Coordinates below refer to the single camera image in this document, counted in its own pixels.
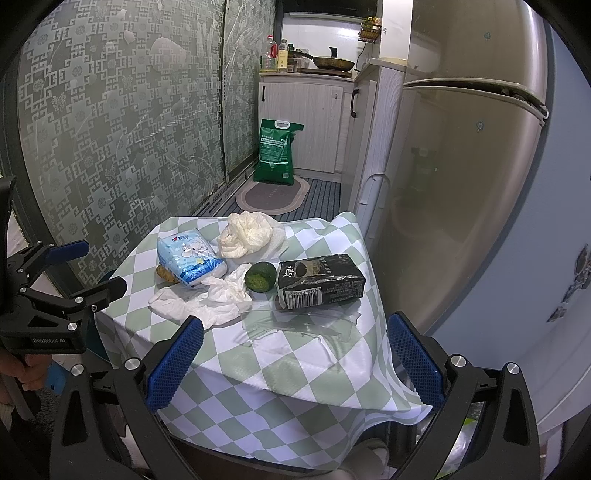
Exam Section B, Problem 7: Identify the blue white tissue pack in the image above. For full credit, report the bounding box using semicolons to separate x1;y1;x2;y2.
156;229;228;288

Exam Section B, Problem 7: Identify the white paper tissue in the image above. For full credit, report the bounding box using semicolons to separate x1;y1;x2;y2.
148;263;252;330

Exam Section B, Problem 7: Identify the white plastic bag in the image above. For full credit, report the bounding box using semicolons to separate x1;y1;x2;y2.
217;212;287;263

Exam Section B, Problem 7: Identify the green avocado half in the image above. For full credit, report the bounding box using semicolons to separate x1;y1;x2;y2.
245;262;277;293

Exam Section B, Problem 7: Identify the black snack package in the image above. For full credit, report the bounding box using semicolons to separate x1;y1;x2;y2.
276;254;366;310

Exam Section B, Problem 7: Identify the ginger root piece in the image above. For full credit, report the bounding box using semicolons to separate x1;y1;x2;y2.
156;265;179;284

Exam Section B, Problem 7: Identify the white kitchen cabinet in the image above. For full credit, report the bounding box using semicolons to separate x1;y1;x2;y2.
259;58;406;182

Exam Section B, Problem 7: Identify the person's left hand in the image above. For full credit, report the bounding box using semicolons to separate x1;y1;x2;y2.
0;350;52;391

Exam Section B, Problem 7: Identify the patterned glass sliding door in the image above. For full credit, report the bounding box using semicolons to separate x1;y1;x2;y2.
16;1;276;285

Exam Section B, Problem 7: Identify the green white checkered tablecloth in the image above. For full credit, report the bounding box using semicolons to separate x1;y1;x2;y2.
95;211;435;472

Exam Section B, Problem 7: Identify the clear plastic wrap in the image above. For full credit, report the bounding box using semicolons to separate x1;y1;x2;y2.
235;301;361;364

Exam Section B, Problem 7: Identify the oval grey floor mat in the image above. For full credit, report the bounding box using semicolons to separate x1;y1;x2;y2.
235;176;310;216

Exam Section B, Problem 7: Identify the green rice bag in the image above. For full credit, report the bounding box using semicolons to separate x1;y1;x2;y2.
253;119;304;186

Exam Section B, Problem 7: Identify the striped blue floor rug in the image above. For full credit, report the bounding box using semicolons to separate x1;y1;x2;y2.
274;179;341;222

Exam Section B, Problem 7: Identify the white folded step stool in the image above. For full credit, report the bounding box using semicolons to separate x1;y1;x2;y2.
355;173;390;237

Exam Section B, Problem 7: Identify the clear plastic bottle red cap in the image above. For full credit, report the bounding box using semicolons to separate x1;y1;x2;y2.
260;35;279;72

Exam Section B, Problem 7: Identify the yellow oil bottle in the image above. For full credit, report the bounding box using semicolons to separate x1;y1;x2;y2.
276;38;288;73

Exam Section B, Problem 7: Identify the silver refrigerator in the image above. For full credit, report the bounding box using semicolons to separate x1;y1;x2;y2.
372;1;549;331

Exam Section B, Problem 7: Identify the frying pan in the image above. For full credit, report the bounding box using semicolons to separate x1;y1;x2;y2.
289;50;355;72

